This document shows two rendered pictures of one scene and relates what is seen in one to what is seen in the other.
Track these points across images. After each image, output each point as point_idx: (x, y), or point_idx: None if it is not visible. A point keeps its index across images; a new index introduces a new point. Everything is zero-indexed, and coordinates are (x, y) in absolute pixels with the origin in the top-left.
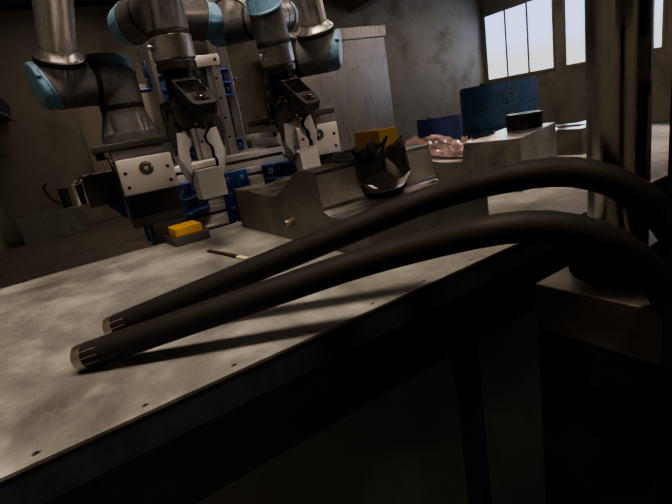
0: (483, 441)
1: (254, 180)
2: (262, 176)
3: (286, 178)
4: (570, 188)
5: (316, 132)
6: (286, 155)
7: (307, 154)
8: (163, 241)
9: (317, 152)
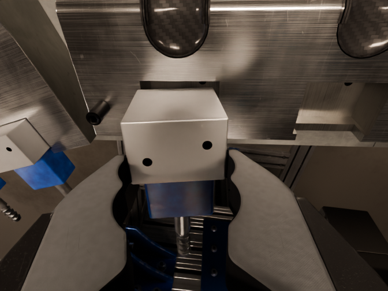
0: None
1: (190, 286)
2: (173, 288)
3: (291, 90)
4: None
5: (64, 197)
6: (188, 239)
7: (186, 111)
8: (369, 227)
9: (130, 110)
